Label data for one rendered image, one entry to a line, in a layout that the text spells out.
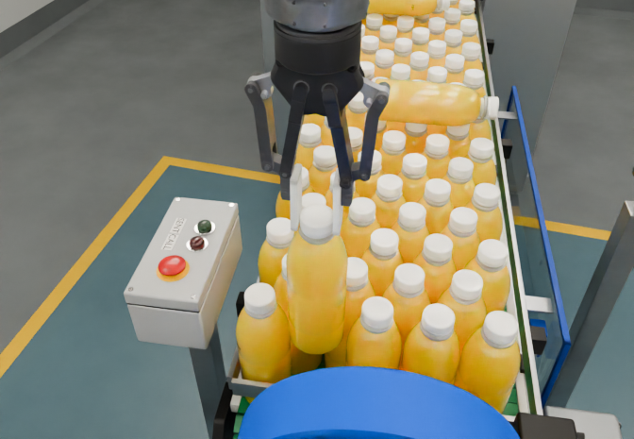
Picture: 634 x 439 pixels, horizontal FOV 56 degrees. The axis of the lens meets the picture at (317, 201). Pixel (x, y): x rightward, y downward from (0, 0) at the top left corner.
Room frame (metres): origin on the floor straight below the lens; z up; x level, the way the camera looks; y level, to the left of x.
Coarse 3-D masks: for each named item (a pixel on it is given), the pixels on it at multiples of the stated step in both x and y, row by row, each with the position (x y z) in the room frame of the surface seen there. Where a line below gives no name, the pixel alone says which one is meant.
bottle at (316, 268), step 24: (312, 240) 0.47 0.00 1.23; (336, 240) 0.48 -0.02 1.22; (288, 264) 0.48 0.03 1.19; (312, 264) 0.46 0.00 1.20; (336, 264) 0.46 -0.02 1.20; (288, 288) 0.48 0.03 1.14; (312, 288) 0.45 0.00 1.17; (336, 288) 0.46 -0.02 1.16; (312, 312) 0.46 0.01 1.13; (336, 312) 0.46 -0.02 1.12; (312, 336) 0.46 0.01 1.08; (336, 336) 0.47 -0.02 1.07
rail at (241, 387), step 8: (232, 384) 0.46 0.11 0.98; (240, 384) 0.46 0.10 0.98; (248, 384) 0.46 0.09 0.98; (256, 384) 0.45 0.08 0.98; (264, 384) 0.45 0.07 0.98; (272, 384) 0.45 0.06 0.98; (240, 392) 0.46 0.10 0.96; (248, 392) 0.45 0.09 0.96; (256, 392) 0.45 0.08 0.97; (504, 416) 0.41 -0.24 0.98; (512, 416) 0.41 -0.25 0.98
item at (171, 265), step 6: (168, 258) 0.56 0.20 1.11; (174, 258) 0.56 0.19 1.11; (180, 258) 0.56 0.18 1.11; (162, 264) 0.55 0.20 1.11; (168, 264) 0.55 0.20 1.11; (174, 264) 0.55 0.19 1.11; (180, 264) 0.55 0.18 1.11; (162, 270) 0.54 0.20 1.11; (168, 270) 0.54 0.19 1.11; (174, 270) 0.54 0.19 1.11; (180, 270) 0.54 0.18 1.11
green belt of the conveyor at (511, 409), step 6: (324, 354) 0.56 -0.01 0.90; (324, 360) 0.55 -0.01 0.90; (318, 366) 0.54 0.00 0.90; (324, 366) 0.54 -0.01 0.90; (510, 396) 0.49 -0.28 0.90; (516, 396) 0.49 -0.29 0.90; (240, 402) 0.48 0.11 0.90; (246, 402) 0.48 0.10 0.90; (510, 402) 0.48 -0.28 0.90; (516, 402) 0.48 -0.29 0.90; (240, 408) 0.47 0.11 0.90; (246, 408) 0.47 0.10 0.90; (510, 408) 0.47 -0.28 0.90; (516, 408) 0.47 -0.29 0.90; (240, 414) 0.46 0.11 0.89; (504, 414) 0.46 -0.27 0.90; (510, 414) 0.46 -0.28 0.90; (240, 420) 0.45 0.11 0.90; (234, 426) 0.44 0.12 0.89; (240, 426) 0.44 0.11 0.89; (234, 438) 0.43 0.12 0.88
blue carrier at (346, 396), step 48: (288, 384) 0.31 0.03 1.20; (336, 384) 0.29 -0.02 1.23; (384, 384) 0.29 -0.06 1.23; (432, 384) 0.29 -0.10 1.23; (240, 432) 0.30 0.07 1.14; (288, 432) 0.26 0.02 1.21; (336, 432) 0.25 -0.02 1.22; (384, 432) 0.24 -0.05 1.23; (432, 432) 0.25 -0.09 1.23; (480, 432) 0.26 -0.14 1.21
